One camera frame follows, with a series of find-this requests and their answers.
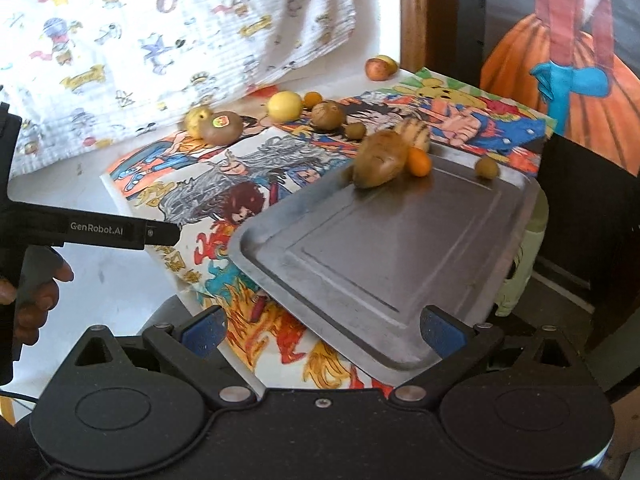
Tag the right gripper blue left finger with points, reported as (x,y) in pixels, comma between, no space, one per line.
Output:
(190,353)

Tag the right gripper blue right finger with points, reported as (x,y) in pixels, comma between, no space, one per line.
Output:
(462,350)

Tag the small olive brown fruit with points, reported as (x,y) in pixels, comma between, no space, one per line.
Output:
(486,168)

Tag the small orange mandarin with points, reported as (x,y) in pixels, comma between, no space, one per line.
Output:
(418,163)

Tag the large striped pepino melon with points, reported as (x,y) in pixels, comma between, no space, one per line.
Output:
(415,133)

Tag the person's left hand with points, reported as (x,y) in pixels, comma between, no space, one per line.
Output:
(35,294)

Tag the pale green plastic stool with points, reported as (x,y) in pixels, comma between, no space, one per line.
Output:
(523,263)

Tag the grey metal baking tray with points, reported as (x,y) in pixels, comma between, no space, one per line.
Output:
(357,267)

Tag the colourful anime drawing sheet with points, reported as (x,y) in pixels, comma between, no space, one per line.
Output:
(209,192)

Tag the white cartoon print cloth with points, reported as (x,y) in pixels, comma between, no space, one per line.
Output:
(86,74)

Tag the yellow bumpy quince fruit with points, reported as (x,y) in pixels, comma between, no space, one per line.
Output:
(197,121)

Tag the brown kiwi with sticker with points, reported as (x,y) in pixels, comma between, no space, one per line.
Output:
(220,129)

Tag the tiny brown round fruit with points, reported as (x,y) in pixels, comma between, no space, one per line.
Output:
(355,131)

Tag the yellow lemon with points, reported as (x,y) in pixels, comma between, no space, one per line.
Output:
(285,106)

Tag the small striped brown fruit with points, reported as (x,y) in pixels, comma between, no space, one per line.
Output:
(327,116)

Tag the small orange behind lemon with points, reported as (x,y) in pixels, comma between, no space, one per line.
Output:
(311,99)

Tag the yellow fruit behind apple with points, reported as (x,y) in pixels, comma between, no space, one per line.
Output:
(392,66)

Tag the orange dress girl poster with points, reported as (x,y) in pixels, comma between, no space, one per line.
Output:
(560,60)

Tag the red apple at wall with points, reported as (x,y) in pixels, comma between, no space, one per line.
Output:
(377,69)

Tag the brown wooden door frame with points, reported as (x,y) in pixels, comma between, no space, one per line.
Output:
(428,35)

